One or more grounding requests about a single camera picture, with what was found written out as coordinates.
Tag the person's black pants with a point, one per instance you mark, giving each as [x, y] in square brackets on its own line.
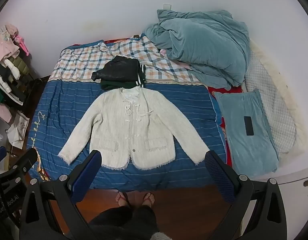
[123, 222]

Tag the white tweed jacket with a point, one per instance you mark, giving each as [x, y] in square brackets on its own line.
[113, 130]

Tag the person's left foot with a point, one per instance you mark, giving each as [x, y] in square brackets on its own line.
[122, 198]

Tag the red printed sheet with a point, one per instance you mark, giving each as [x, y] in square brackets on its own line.
[234, 90]

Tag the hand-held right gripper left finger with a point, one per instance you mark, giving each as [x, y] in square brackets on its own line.
[86, 177]

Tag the person's foot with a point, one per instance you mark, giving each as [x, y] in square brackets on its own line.
[147, 199]
[122, 198]

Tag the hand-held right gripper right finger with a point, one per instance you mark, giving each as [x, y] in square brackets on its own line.
[219, 177]

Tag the person's right foot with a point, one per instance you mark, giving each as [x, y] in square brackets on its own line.
[147, 199]

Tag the white quilted mattress pad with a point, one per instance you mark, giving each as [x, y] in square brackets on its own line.
[276, 110]

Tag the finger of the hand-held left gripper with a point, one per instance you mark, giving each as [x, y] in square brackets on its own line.
[27, 162]

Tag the teal pillow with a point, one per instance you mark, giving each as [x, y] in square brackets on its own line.
[244, 152]

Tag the white wall socket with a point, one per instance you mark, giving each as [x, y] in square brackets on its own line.
[167, 6]

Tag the white tote bag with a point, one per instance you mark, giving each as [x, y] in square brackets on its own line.
[18, 130]

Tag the black folded jacket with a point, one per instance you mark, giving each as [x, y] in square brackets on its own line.
[118, 70]

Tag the pile of hanging clothes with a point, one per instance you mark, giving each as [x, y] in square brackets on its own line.
[6, 55]

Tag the plaid bedsheet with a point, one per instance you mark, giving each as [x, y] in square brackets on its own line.
[78, 62]

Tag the white bedside cabinet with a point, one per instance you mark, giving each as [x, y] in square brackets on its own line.
[294, 175]

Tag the blue striped bedsheet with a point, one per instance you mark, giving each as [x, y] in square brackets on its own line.
[58, 105]

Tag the black phone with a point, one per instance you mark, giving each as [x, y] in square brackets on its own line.
[249, 126]

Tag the teal cloth garment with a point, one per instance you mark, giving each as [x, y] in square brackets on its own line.
[201, 42]

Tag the pink clothes hanger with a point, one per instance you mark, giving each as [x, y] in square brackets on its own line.
[21, 45]

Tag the dark green garment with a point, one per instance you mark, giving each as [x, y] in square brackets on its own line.
[111, 84]

